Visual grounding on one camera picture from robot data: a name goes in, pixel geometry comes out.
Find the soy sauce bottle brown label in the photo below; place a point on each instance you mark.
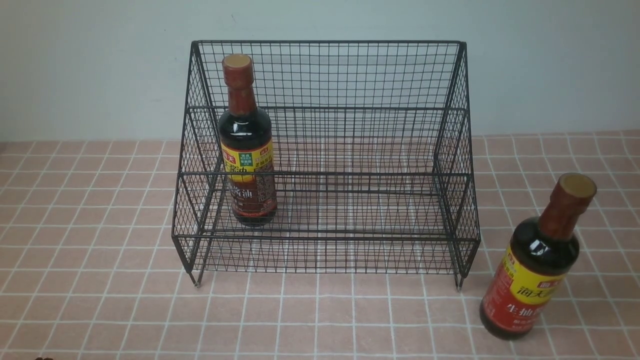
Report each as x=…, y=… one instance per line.
x=245, y=132

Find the soy sauce bottle red label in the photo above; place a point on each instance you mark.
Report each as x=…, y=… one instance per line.
x=538, y=257

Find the black wire mesh shelf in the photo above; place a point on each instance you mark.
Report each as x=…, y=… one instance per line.
x=372, y=153

